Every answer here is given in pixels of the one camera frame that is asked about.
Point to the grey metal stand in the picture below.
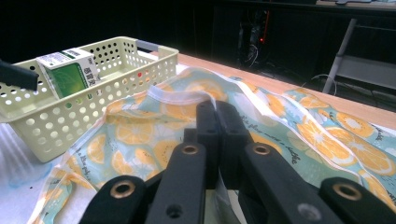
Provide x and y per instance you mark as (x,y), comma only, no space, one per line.
(364,71)

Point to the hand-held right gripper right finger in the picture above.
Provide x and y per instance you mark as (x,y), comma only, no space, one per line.
(232,130)

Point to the green and white box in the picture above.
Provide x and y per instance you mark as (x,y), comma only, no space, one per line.
(68,81)

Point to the wooden background desk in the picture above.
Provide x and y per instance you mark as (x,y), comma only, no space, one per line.
(358,6)

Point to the orange slice print cloth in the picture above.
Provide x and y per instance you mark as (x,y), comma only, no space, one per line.
(140,130)

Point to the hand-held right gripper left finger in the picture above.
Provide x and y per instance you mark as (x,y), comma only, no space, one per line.
(207,124)

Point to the pale yellow perforated basket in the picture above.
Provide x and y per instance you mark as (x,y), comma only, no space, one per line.
(40,151)

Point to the black device with red light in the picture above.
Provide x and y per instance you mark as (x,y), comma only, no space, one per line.
(255,37)

